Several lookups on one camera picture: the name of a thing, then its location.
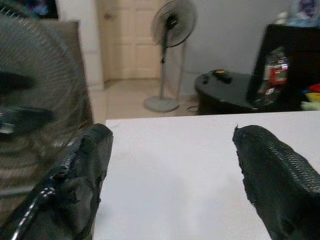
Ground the cream panelled door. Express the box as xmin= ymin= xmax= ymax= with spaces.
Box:
xmin=97 ymin=0 xmax=166 ymax=81

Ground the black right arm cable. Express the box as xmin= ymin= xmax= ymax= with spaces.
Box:
xmin=9 ymin=187 xmax=56 ymax=240

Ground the grey wire grille fan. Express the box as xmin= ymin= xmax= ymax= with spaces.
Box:
xmin=0 ymin=7 xmax=94 ymax=201

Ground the black glass low table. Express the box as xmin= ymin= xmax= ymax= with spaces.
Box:
xmin=194 ymin=69 xmax=260 ymax=116

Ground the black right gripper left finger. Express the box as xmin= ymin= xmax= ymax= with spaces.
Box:
xmin=0 ymin=123 xmax=114 ymax=240

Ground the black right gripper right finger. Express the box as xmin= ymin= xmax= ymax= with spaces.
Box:
xmin=232 ymin=125 xmax=320 ymax=240

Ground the grey standing pedestal fan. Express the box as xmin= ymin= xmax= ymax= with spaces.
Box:
xmin=143 ymin=0 xmax=198 ymax=112

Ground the yellow toy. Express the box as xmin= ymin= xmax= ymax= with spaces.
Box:
xmin=302 ymin=91 xmax=320 ymax=111

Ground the clear plastic snack bag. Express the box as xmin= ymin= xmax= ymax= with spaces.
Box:
xmin=259 ymin=46 xmax=291 ymax=101

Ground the blue and white plastic bag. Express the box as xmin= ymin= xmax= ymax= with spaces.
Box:
xmin=286 ymin=0 xmax=320 ymax=27

